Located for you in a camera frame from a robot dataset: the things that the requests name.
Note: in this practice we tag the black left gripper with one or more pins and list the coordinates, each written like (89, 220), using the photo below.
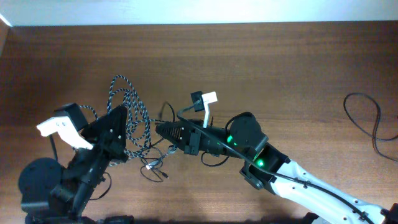
(101, 144)

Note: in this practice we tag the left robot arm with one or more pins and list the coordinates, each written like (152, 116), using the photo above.
(52, 193)

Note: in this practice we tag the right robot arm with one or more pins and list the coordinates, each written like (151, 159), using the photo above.
(267, 168)

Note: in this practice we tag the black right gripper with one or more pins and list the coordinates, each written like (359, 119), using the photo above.
(188, 139)

